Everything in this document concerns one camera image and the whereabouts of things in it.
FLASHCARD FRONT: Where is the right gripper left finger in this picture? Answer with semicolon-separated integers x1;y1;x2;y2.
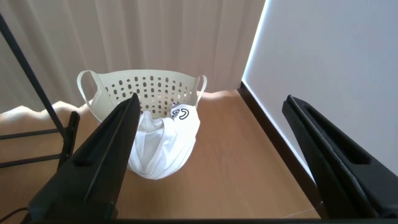
27;93;141;220

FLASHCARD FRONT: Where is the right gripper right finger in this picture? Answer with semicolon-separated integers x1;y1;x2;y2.
281;95;398;219

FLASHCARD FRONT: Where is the white printed garment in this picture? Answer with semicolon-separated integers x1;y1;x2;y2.
127;104;201;180

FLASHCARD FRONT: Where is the white laundry basket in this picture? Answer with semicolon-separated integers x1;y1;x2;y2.
76;69;208;125

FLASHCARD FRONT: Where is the black clothes rack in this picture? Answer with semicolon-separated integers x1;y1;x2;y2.
0;12;81;170

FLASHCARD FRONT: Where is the beige curtain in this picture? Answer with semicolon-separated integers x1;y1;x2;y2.
0;0;267;114

